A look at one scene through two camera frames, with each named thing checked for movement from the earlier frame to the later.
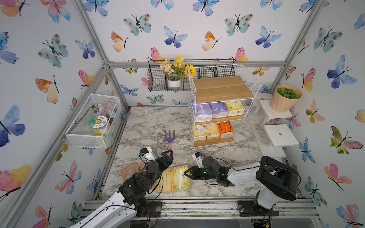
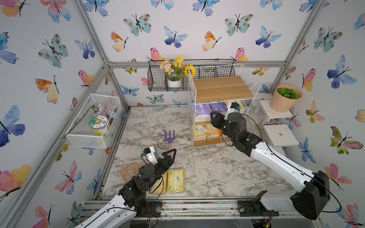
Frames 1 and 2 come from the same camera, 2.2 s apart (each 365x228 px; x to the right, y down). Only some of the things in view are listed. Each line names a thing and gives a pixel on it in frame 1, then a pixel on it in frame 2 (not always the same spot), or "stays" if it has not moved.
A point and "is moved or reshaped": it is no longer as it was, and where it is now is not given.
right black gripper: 193,173 to 218,120
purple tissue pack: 219,109 stays
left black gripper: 168,161 stays
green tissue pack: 180,180 is moved or reshaped
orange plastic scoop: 128,170 stays
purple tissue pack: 202,112 stays
